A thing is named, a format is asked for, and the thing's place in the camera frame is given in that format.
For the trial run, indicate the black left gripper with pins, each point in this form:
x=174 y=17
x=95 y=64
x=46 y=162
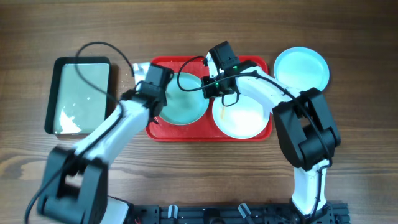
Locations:
x=164 y=105

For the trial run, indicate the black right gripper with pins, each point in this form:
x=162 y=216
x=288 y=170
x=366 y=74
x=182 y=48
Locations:
x=208 y=93

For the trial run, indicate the light blue plate top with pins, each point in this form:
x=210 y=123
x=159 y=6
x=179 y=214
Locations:
x=183 y=107

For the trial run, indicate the light blue plate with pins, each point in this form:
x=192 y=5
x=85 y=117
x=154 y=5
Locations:
x=302 y=68
x=183 y=107

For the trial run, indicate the white plate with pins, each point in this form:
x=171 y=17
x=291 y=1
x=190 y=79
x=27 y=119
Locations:
x=240 y=119

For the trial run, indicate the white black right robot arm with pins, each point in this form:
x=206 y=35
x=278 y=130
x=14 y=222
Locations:
x=305 y=128

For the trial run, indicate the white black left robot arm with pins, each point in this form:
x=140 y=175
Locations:
x=75 y=182

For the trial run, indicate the red plastic tray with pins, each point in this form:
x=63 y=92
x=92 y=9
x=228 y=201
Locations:
x=205 y=128

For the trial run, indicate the black tray with soapy water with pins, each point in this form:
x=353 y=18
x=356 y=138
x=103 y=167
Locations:
x=75 y=105

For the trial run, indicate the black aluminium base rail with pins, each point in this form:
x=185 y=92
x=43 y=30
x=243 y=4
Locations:
x=278 y=213

